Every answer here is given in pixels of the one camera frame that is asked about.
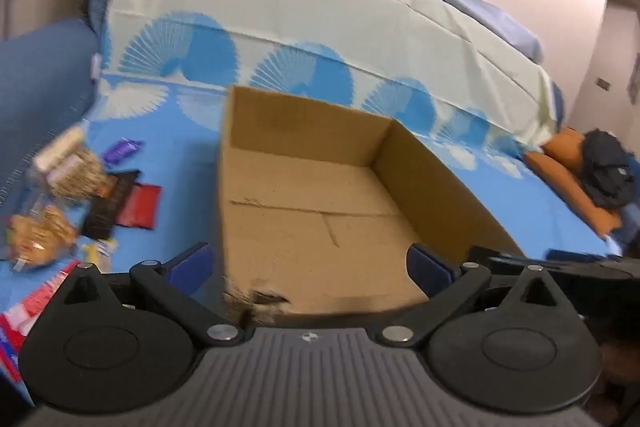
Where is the clear cookie bag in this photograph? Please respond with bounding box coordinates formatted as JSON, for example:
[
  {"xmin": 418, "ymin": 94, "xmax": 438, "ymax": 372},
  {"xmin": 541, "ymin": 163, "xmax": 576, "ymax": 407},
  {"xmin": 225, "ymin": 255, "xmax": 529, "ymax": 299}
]
[{"xmin": 5, "ymin": 202, "xmax": 81, "ymax": 273}]

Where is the orange pillow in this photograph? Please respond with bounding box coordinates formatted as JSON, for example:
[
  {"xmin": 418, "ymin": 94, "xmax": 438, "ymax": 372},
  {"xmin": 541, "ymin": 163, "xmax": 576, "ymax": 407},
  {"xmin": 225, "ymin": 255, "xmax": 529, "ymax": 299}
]
[{"xmin": 522, "ymin": 127, "xmax": 623, "ymax": 238}]

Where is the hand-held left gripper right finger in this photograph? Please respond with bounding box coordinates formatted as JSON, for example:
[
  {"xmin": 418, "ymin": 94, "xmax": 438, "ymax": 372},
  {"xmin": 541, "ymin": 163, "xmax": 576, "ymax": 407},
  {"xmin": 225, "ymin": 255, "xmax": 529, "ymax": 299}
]
[{"xmin": 375, "ymin": 243, "xmax": 583, "ymax": 349}]

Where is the red white snack packet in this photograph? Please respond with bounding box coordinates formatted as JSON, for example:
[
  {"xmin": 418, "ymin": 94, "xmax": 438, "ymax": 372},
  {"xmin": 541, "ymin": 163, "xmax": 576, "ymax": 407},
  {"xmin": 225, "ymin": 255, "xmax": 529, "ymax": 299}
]
[{"xmin": 0, "ymin": 258, "xmax": 83, "ymax": 388}]

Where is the clear nut bar packet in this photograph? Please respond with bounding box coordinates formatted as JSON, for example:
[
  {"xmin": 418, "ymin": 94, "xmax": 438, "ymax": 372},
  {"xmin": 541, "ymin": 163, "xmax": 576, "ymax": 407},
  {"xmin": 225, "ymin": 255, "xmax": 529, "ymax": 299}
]
[{"xmin": 32, "ymin": 127, "xmax": 113, "ymax": 208}]

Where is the black bag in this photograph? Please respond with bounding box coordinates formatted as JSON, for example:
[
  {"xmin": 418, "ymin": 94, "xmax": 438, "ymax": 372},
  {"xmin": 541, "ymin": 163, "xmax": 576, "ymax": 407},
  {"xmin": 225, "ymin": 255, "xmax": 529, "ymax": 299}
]
[{"xmin": 580, "ymin": 129, "xmax": 640, "ymax": 210}]

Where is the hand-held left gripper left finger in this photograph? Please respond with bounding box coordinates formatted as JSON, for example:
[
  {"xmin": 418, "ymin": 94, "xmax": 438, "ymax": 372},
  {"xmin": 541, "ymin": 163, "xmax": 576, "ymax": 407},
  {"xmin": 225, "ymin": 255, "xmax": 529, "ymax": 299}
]
[{"xmin": 62, "ymin": 242, "xmax": 246, "ymax": 349}]

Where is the blue white fan-print sheet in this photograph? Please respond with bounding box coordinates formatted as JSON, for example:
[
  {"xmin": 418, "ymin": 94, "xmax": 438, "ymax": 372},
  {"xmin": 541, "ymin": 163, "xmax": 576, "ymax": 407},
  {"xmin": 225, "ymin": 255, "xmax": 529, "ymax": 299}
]
[{"xmin": 0, "ymin": 0, "xmax": 623, "ymax": 408}]

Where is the purple snack packet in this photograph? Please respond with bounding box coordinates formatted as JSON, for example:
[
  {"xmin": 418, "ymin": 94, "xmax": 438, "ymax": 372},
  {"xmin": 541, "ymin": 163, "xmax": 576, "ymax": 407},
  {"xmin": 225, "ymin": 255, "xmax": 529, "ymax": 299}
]
[{"xmin": 102, "ymin": 138, "xmax": 146, "ymax": 168}]

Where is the cardboard box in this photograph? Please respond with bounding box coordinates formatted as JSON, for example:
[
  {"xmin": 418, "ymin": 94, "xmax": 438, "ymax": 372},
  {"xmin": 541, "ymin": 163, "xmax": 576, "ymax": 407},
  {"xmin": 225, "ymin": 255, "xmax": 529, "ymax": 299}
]
[{"xmin": 216, "ymin": 84, "xmax": 526, "ymax": 325}]

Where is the black snack bar packet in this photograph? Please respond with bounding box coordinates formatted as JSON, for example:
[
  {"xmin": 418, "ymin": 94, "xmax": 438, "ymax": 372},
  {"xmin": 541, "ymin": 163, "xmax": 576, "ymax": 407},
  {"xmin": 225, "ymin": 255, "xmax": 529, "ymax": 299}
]
[{"xmin": 81, "ymin": 170, "xmax": 141, "ymax": 240}]

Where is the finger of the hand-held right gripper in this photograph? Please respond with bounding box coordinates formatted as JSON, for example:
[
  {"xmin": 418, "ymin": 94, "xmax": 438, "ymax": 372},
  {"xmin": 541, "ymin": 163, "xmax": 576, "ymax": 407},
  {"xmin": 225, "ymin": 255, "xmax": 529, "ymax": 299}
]
[{"xmin": 467, "ymin": 246, "xmax": 551, "ymax": 275}]

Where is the blue fabric cushion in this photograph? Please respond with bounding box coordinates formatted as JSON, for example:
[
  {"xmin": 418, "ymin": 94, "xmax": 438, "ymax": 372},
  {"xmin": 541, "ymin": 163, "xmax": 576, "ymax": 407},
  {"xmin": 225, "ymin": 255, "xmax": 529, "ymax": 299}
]
[{"xmin": 0, "ymin": 18, "xmax": 103, "ymax": 208}]

